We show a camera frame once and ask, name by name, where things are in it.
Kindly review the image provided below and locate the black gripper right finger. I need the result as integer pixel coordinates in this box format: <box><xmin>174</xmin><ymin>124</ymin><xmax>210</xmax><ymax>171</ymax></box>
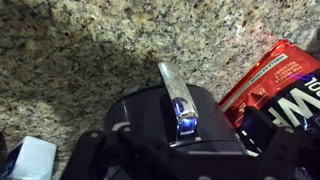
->
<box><xmin>238</xmin><ymin>106</ymin><xmax>320</xmax><ymax>180</ymax></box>

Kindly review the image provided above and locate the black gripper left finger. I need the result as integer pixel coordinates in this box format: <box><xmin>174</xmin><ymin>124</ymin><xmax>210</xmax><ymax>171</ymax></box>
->
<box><xmin>61</xmin><ymin>125</ymin><xmax>188</xmax><ymax>180</ymax></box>

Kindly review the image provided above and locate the black air fryer body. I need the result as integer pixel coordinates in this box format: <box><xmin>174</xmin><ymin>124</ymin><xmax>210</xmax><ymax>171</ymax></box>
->
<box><xmin>103</xmin><ymin>84</ymin><xmax>248</xmax><ymax>158</ymax></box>

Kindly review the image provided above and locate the red black protein powder bag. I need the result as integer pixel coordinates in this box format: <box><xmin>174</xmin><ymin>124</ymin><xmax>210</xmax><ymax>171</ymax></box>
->
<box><xmin>218</xmin><ymin>39</ymin><xmax>320</xmax><ymax>158</ymax></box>

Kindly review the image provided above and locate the white plastic wrapper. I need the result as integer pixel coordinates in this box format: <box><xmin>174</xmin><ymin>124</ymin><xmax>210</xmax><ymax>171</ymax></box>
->
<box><xmin>0</xmin><ymin>135</ymin><xmax>58</xmax><ymax>180</ymax></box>

